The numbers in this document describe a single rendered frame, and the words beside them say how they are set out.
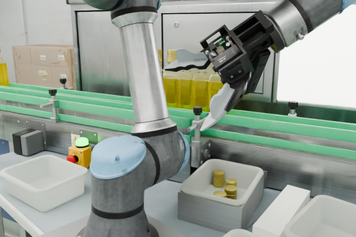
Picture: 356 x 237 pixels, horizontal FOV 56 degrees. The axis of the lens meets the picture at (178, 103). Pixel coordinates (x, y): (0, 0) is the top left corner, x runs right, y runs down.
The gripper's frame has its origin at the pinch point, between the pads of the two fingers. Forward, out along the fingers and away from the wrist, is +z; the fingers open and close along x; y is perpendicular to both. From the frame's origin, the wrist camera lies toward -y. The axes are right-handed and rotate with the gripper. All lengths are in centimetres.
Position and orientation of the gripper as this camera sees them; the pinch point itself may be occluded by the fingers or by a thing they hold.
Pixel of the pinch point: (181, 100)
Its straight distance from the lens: 62.1
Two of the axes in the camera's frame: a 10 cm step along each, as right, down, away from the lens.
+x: 4.3, 7.6, -4.8
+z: -8.2, 5.5, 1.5
